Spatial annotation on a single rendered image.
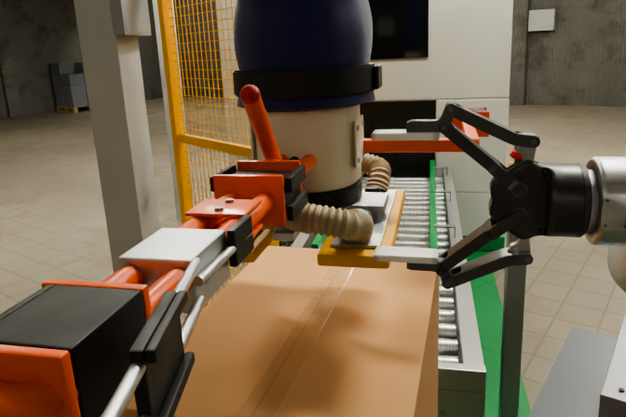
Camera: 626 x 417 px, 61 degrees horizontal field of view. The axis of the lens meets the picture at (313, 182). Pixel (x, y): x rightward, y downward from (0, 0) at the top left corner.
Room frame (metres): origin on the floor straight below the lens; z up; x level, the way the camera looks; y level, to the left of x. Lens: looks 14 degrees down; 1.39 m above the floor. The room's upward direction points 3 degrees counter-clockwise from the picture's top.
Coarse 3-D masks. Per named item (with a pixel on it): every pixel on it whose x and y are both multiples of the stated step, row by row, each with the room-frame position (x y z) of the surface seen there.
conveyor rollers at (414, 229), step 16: (416, 192) 3.00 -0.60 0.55; (416, 208) 2.72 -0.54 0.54; (400, 224) 2.47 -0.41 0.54; (416, 224) 2.46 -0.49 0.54; (400, 240) 2.23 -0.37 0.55; (416, 240) 2.27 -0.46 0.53; (448, 304) 1.64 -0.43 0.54; (448, 320) 1.55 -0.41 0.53; (448, 336) 1.46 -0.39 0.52; (448, 352) 1.37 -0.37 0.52
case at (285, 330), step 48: (240, 288) 0.97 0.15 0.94; (288, 288) 0.96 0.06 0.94; (336, 288) 0.95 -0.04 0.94; (384, 288) 0.94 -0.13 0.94; (432, 288) 0.93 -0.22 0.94; (192, 336) 0.79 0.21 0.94; (240, 336) 0.78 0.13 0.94; (288, 336) 0.78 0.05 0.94; (336, 336) 0.77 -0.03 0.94; (384, 336) 0.76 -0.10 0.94; (432, 336) 0.88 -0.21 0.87; (192, 384) 0.66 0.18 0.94; (240, 384) 0.65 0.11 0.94; (288, 384) 0.65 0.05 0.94; (336, 384) 0.64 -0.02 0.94; (384, 384) 0.64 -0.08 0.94; (432, 384) 0.90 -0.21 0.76
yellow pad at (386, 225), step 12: (372, 192) 0.89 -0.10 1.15; (396, 192) 0.97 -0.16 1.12; (396, 204) 0.90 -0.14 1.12; (372, 216) 0.82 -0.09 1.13; (384, 216) 0.82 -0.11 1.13; (396, 216) 0.83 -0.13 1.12; (384, 228) 0.76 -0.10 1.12; (396, 228) 0.78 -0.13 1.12; (336, 240) 0.72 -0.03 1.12; (372, 240) 0.71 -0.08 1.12; (384, 240) 0.72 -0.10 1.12; (324, 252) 0.69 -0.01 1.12; (336, 252) 0.69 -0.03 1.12; (348, 252) 0.68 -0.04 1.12; (360, 252) 0.68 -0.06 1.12; (372, 252) 0.68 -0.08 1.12; (324, 264) 0.68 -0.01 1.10; (336, 264) 0.68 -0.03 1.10; (348, 264) 0.68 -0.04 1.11; (360, 264) 0.67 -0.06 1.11; (372, 264) 0.67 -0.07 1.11; (384, 264) 0.66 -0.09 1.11
